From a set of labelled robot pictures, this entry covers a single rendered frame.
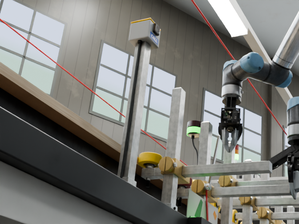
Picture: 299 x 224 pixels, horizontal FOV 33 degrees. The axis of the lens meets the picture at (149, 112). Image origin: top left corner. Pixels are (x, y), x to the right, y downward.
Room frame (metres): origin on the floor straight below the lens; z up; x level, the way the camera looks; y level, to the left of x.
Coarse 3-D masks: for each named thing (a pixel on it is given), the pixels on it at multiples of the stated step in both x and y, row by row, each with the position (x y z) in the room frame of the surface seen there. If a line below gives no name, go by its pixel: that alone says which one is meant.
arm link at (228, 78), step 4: (232, 60) 1.71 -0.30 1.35; (236, 60) 1.71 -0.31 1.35; (224, 64) 1.73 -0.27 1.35; (228, 64) 1.71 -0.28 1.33; (232, 64) 1.69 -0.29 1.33; (224, 68) 1.73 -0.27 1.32; (228, 68) 1.71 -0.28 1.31; (224, 72) 1.73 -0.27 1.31; (228, 72) 1.70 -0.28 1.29; (224, 76) 1.73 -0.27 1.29; (228, 76) 1.71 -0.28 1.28; (232, 76) 1.69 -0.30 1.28; (224, 80) 1.72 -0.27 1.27; (228, 80) 1.71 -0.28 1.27; (232, 80) 1.70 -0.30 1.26; (236, 80) 1.70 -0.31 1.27; (224, 84) 1.72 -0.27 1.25; (236, 84) 1.71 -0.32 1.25; (240, 84) 1.72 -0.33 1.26
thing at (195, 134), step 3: (192, 126) 1.77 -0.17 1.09; (195, 126) 1.77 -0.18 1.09; (192, 132) 1.77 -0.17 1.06; (195, 132) 1.77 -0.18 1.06; (189, 135) 1.80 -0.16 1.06; (192, 135) 1.79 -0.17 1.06; (195, 135) 1.79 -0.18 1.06; (198, 135) 1.79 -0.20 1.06; (192, 138) 1.80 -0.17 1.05; (192, 141) 1.80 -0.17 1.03; (195, 147) 1.79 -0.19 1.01
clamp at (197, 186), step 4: (196, 180) 1.74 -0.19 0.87; (200, 180) 1.73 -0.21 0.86; (192, 184) 1.74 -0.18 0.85; (196, 184) 1.74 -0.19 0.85; (200, 184) 1.73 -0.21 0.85; (192, 188) 1.74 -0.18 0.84; (196, 188) 1.74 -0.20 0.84; (200, 188) 1.73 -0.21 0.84; (196, 192) 1.74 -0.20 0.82; (200, 192) 1.73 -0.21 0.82; (204, 192) 1.74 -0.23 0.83; (208, 192) 1.76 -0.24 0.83; (208, 196) 1.76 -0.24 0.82; (212, 196) 1.79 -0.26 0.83; (208, 200) 1.82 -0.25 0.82; (212, 200) 1.81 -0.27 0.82; (216, 200) 1.83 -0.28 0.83
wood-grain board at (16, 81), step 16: (0, 64) 1.08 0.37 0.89; (0, 80) 1.12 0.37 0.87; (16, 80) 1.13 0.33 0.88; (16, 96) 1.21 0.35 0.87; (32, 96) 1.20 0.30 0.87; (48, 96) 1.24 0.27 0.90; (48, 112) 1.29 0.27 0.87; (64, 112) 1.30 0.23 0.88; (80, 128) 1.38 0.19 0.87; (96, 128) 1.43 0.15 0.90; (96, 144) 1.50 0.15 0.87; (112, 144) 1.51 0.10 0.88
